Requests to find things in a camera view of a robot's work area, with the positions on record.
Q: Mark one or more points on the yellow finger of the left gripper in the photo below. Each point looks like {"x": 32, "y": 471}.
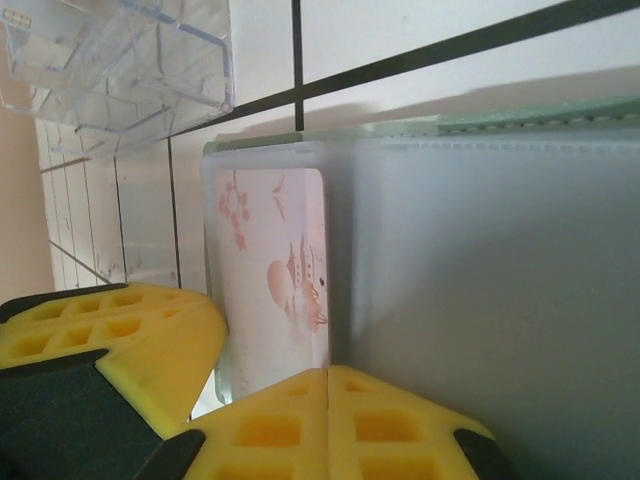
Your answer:
{"x": 150, "y": 370}
{"x": 85, "y": 305}

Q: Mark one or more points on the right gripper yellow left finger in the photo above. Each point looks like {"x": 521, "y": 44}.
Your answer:
{"x": 270, "y": 430}

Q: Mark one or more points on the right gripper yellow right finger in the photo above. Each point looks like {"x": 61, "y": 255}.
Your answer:
{"x": 385, "y": 425}

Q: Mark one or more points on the green leather card holder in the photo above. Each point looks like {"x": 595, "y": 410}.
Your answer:
{"x": 475, "y": 280}

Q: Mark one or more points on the clear acrylic card organizer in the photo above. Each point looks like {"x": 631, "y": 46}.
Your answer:
{"x": 150, "y": 75}

